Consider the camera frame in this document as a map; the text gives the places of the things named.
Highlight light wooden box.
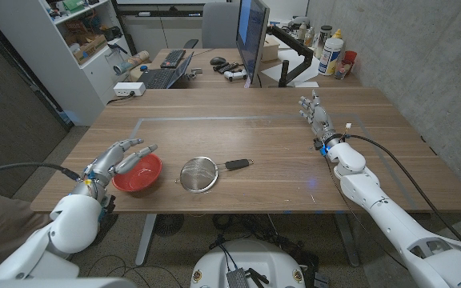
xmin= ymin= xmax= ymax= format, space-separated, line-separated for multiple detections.
xmin=261 ymin=34 xmax=281 ymax=62

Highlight white game controller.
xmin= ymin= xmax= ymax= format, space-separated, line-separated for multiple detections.
xmin=223 ymin=69 xmax=248 ymax=82

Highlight red bowl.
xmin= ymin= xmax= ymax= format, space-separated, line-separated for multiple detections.
xmin=111 ymin=153 xmax=163 ymax=193

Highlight dark open laptop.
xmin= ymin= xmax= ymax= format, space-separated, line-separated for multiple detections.
xmin=137 ymin=50 xmax=194 ymax=90

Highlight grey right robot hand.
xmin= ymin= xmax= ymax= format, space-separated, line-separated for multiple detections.
xmin=298 ymin=90 xmax=343 ymax=150

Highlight cardboard box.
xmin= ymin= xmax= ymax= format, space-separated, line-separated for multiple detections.
xmin=72 ymin=34 xmax=108 ymax=65

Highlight round black floor fan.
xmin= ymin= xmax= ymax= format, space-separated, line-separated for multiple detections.
xmin=153 ymin=214 xmax=185 ymax=238

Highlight black computer monitor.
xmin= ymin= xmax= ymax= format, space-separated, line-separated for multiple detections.
xmin=235 ymin=0 xmax=271 ymax=85

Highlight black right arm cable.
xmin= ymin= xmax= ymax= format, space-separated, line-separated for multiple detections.
xmin=345 ymin=134 xmax=461 ymax=243

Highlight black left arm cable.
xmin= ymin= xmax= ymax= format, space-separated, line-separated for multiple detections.
xmin=0 ymin=161 xmax=82 ymax=182

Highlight rolled paper poster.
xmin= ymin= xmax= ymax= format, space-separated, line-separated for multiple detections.
xmin=113 ymin=50 xmax=151 ymax=76

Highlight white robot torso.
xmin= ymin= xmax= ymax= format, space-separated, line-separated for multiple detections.
xmin=190 ymin=238 xmax=307 ymax=288

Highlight white power strip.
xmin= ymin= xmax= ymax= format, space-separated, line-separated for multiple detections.
xmin=113 ymin=82 xmax=146 ymax=98

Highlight dark lidded jar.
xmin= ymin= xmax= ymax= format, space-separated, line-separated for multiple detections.
xmin=314 ymin=25 xmax=334 ymax=59

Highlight metal sieve with black handle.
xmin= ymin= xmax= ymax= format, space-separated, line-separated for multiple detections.
xmin=174 ymin=155 xmax=255 ymax=194

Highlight grey table leg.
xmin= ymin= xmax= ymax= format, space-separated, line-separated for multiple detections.
xmin=332 ymin=211 xmax=362 ymax=268
xmin=134 ymin=214 xmax=158 ymax=267

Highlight black keyboard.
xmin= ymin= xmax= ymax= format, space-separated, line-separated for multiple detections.
xmin=159 ymin=49 xmax=186 ymax=69

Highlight white wipes canister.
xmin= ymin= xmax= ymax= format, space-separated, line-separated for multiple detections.
xmin=318 ymin=37 xmax=344 ymax=77

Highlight grey office chair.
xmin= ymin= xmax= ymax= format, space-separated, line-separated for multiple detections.
xmin=182 ymin=2 xmax=242 ymax=50

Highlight white shelf unit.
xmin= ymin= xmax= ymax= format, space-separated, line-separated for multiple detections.
xmin=0 ymin=0 xmax=132 ymax=127

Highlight clear glass cup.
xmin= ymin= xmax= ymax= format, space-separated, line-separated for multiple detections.
xmin=334 ymin=59 xmax=353 ymax=80

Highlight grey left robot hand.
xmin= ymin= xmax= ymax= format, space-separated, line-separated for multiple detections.
xmin=78 ymin=138 xmax=158 ymax=189

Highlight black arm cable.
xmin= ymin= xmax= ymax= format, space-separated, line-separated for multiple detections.
xmin=0 ymin=161 xmax=82 ymax=182
xmin=345 ymin=134 xmax=461 ymax=243

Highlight black remote controllers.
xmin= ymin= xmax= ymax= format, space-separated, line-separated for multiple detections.
xmin=213 ymin=62 xmax=239 ymax=74

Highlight white paper sheets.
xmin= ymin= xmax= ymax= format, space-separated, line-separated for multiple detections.
xmin=260 ymin=48 xmax=322 ymax=87

